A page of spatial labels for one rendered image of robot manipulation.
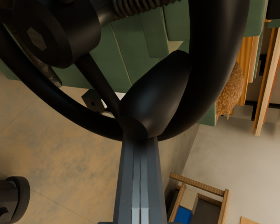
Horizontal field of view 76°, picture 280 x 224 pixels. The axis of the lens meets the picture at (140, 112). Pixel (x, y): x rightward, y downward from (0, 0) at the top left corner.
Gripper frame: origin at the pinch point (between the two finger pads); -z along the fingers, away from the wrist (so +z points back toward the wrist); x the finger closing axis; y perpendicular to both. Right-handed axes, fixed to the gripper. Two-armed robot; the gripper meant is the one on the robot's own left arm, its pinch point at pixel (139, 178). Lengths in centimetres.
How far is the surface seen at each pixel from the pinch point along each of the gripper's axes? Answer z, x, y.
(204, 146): -230, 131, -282
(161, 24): -16.5, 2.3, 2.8
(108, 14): -15.7, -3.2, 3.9
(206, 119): -23.9, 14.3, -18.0
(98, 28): -12.4, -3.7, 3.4
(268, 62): -205, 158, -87
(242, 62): -35.2, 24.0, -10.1
